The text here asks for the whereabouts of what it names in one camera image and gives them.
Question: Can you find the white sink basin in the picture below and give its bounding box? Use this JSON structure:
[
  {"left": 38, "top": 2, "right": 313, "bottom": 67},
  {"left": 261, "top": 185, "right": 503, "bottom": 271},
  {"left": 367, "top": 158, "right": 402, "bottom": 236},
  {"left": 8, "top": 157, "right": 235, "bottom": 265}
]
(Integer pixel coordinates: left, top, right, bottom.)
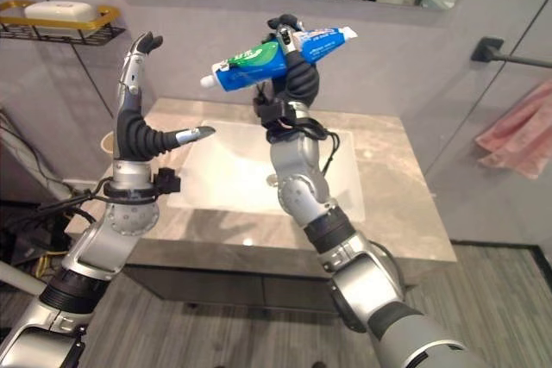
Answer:
[{"left": 166, "top": 119, "right": 366, "bottom": 223}]

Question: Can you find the yellow cable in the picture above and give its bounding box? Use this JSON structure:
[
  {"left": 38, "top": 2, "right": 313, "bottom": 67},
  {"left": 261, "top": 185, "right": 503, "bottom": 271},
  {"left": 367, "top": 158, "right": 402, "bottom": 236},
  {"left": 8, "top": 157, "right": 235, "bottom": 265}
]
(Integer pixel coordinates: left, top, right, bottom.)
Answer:
[{"left": 35, "top": 250, "right": 70, "bottom": 279}]

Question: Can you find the grey marble vanity cabinet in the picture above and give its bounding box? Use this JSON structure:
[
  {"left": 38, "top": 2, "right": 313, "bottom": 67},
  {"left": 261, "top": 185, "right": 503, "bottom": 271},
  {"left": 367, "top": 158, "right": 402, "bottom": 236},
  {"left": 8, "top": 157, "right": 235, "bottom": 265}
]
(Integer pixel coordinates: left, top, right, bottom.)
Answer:
[{"left": 64, "top": 97, "right": 458, "bottom": 315}]

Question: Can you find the black towel bar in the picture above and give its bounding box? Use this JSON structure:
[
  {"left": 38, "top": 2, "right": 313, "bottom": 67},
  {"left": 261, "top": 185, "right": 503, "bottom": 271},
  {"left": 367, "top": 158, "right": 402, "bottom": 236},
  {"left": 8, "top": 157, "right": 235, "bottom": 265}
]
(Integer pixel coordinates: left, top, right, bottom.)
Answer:
[{"left": 470, "top": 36, "right": 552, "bottom": 70}]

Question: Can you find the blue green toothpaste tube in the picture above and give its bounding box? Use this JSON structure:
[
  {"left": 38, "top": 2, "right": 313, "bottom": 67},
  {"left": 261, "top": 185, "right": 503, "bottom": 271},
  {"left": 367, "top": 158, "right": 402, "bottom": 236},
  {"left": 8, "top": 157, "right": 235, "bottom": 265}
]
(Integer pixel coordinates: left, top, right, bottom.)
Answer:
[{"left": 199, "top": 26, "right": 359, "bottom": 92}]

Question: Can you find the white pipe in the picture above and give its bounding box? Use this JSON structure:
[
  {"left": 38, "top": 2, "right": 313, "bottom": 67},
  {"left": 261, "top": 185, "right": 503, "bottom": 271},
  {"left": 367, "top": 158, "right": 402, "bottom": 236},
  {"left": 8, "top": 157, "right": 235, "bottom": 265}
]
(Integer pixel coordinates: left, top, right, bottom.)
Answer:
[{"left": 0, "top": 260, "right": 47, "bottom": 296}]

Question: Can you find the black cable bundle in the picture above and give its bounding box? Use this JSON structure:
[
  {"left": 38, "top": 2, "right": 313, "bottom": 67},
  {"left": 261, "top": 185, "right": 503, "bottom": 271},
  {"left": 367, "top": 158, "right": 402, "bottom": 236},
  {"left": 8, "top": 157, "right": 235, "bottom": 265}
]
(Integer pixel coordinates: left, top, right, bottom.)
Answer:
[{"left": 0, "top": 109, "right": 104, "bottom": 265}]

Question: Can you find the pink towel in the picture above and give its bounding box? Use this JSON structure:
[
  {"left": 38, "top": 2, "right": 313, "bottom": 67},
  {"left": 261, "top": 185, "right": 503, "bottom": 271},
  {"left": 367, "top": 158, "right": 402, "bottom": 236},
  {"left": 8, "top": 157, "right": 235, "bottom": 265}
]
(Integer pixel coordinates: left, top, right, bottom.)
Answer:
[{"left": 474, "top": 78, "right": 552, "bottom": 180}]

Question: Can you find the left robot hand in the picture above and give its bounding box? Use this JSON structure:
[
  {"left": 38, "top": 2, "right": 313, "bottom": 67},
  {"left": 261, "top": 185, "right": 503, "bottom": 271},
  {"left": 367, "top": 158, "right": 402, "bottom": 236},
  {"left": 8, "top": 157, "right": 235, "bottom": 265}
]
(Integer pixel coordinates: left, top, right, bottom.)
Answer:
[{"left": 113, "top": 31, "right": 216, "bottom": 162}]

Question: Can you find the white soap box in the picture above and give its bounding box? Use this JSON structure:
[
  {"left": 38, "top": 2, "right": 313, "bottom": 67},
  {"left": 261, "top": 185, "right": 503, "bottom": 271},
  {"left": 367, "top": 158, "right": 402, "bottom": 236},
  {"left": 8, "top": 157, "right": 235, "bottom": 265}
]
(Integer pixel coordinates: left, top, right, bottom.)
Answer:
[{"left": 23, "top": 0, "right": 96, "bottom": 28}]

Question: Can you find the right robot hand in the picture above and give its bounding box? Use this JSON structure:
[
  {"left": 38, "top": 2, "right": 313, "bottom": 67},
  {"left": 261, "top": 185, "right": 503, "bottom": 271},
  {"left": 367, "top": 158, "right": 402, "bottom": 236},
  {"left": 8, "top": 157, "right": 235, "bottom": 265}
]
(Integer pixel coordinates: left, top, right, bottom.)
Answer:
[{"left": 252, "top": 13, "right": 321, "bottom": 115}]

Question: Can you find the black gold wall shelf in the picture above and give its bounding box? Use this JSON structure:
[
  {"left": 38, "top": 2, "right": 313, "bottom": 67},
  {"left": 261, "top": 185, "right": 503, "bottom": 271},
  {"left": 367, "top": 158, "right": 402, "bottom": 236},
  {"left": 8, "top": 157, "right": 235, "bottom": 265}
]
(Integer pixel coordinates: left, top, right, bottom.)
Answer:
[{"left": 0, "top": 0, "right": 127, "bottom": 47}]

